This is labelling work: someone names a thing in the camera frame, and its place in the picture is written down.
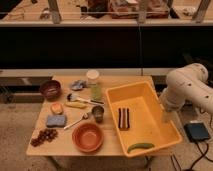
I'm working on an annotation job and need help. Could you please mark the green jar with white lid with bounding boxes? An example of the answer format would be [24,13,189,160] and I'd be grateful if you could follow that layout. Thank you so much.
[86,69,102,101]

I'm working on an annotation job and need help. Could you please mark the metal spoon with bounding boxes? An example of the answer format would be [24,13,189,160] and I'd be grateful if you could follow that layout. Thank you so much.
[63,113,89,130]

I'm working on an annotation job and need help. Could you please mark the dark maroon bowl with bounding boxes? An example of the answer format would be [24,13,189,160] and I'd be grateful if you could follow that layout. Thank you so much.
[39,80,61,100]

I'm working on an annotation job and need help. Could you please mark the crumpled blue cloth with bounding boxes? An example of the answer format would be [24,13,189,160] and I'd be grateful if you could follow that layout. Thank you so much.
[71,80,87,91]

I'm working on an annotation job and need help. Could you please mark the black box on floor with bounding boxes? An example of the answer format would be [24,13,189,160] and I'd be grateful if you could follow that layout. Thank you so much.
[184,123,211,142]

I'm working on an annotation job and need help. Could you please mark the small metal cup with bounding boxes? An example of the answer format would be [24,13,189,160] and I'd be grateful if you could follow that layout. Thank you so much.
[92,106,104,123]

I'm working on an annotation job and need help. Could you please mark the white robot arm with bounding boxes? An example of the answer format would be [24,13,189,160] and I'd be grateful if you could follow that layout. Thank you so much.
[159,63,213,122]

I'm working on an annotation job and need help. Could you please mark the blue sponge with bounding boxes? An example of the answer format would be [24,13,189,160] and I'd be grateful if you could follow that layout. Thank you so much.
[46,115,66,128]

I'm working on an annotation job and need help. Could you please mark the orange-red bowl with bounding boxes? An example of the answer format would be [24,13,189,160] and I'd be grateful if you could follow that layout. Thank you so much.
[72,122,104,153]

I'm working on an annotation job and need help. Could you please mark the bunch of red grapes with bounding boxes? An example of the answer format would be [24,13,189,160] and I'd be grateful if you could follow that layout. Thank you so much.
[30,129,58,147]

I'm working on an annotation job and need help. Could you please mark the yellow plastic bin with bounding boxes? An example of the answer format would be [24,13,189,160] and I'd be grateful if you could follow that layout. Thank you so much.
[106,81,182,157]

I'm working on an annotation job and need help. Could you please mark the black makeup brush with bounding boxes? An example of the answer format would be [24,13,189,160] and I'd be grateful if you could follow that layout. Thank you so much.
[67,93,104,105]

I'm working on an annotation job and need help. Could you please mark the yellow banana toy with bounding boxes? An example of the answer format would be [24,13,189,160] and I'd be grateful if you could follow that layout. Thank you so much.
[65,102,87,109]

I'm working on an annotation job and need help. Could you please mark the black cable on floor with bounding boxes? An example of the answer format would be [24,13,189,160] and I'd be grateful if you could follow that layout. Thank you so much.
[182,140,213,171]

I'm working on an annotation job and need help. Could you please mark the orange fruit toy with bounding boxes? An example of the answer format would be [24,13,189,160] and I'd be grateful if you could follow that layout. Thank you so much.
[50,103,63,115]

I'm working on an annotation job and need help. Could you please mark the wooden table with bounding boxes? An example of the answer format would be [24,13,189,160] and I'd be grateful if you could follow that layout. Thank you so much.
[25,74,172,171]

